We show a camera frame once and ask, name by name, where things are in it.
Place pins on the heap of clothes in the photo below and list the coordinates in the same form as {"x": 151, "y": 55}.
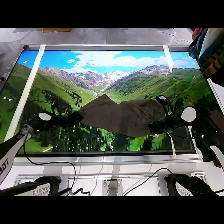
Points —
{"x": 213, "y": 63}

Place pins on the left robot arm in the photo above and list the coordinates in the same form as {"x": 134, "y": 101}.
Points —
{"x": 10, "y": 151}

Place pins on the silver frame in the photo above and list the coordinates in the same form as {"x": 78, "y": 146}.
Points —
{"x": 113, "y": 160}

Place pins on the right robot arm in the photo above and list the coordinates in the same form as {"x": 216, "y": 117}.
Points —
{"x": 189, "y": 114}

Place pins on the grey-brown garment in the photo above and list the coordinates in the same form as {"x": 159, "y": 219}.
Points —
{"x": 123, "y": 116}

